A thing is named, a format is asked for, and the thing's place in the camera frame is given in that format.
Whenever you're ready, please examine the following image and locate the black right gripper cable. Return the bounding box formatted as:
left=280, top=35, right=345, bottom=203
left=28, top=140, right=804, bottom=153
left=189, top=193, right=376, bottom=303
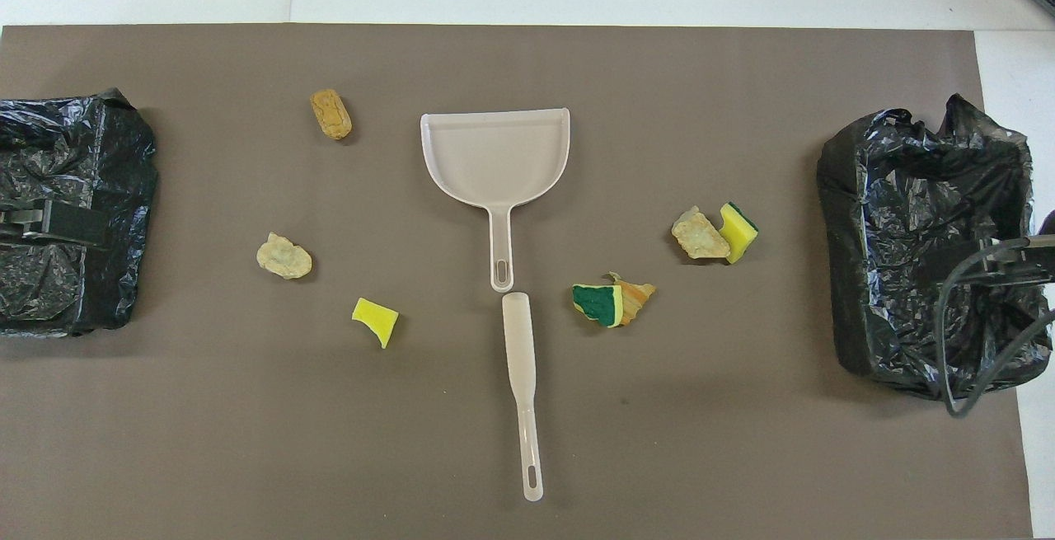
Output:
left=937, top=235, right=1055, bottom=419

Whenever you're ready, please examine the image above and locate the small yellow green sponge piece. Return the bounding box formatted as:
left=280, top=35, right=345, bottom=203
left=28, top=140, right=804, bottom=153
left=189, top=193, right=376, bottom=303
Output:
left=719, top=202, right=760, bottom=265

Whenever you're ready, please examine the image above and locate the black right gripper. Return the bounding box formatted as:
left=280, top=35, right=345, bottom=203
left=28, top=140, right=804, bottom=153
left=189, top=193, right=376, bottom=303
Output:
left=921, top=233, right=1055, bottom=282

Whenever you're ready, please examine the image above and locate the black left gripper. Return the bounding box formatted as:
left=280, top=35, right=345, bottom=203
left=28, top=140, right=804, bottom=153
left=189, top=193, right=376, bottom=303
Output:
left=0, top=200, right=111, bottom=246

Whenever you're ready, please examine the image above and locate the black bag-lined bin with flap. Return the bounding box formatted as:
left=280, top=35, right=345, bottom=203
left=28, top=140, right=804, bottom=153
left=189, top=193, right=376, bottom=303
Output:
left=817, top=93, right=1054, bottom=402

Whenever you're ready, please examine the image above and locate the brown table mat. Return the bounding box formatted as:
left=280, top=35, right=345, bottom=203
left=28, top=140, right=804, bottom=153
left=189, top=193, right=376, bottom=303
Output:
left=0, top=25, right=1034, bottom=540

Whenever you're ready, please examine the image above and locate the plain yellow sponge piece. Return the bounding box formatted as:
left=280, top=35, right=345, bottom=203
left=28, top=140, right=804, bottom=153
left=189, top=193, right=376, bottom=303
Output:
left=352, top=298, right=400, bottom=350

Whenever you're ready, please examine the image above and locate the wide green yellow sponge piece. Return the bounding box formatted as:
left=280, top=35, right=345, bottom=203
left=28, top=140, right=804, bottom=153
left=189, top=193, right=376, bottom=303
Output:
left=572, top=282, right=625, bottom=329

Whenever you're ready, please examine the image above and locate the brown oval sponge scrap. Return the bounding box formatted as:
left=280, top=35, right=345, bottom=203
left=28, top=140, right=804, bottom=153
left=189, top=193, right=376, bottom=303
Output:
left=310, top=89, right=353, bottom=142

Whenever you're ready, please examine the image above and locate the empty black bag-lined bin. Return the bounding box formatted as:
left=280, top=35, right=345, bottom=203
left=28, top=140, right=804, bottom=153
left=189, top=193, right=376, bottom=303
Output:
left=0, top=88, right=159, bottom=337

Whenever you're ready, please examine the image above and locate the pale beige scrap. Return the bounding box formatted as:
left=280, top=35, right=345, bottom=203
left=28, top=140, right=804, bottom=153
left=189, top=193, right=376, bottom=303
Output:
left=671, top=206, right=731, bottom=261

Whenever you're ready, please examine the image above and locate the orange scrap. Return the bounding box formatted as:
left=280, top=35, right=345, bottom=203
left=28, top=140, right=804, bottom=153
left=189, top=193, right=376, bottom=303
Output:
left=606, top=272, right=657, bottom=326

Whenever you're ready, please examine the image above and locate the beige plastic dustpan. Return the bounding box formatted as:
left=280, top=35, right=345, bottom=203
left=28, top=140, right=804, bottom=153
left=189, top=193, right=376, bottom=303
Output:
left=420, top=107, right=571, bottom=293

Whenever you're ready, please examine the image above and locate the pale sponge scrap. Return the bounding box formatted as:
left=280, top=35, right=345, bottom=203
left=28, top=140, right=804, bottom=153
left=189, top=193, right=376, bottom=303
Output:
left=256, top=232, right=313, bottom=280

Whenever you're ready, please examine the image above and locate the beige hand brush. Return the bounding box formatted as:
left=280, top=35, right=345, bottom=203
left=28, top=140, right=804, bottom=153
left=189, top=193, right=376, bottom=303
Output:
left=501, top=292, right=546, bottom=502

